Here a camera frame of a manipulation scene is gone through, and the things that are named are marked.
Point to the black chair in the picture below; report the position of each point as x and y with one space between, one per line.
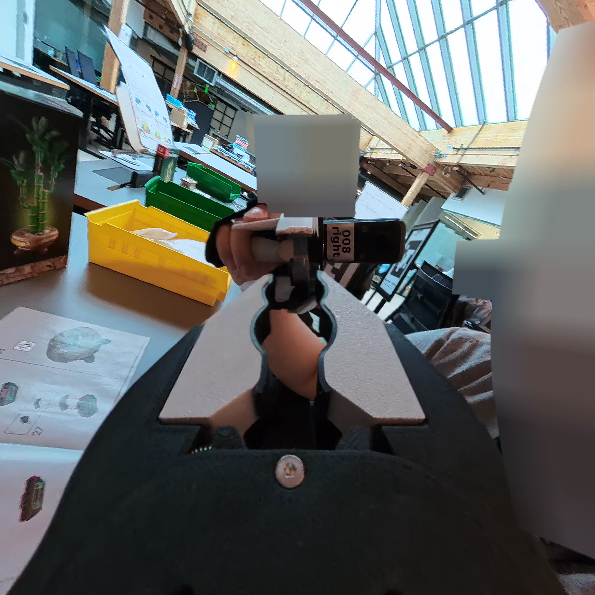
427 297

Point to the yellow plastic bin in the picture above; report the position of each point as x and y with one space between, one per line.
153 274

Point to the green plastic bin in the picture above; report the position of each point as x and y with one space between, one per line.
186 204
214 181

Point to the black box device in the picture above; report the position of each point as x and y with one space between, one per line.
142 177

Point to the person's right hand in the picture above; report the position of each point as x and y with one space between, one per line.
239 255

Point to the grey desk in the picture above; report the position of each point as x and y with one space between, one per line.
116 297

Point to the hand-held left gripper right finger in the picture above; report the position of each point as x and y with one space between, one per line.
367 372

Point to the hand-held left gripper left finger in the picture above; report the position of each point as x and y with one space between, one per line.
218 362

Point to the wall air vent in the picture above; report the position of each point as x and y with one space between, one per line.
204 70

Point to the building instruction booklet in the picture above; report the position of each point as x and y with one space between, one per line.
69 372

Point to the small red green box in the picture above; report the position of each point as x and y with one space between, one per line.
165 162

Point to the tilted white instruction board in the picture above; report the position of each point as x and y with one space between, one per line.
144 107

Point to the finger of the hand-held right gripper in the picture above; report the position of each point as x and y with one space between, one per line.
282 292
293 225

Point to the black bamboo set box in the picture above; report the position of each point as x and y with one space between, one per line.
37 186

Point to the white plastic bag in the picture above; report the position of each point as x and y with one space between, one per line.
158 234

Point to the person in grey shirt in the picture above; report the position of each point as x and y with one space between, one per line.
455 362

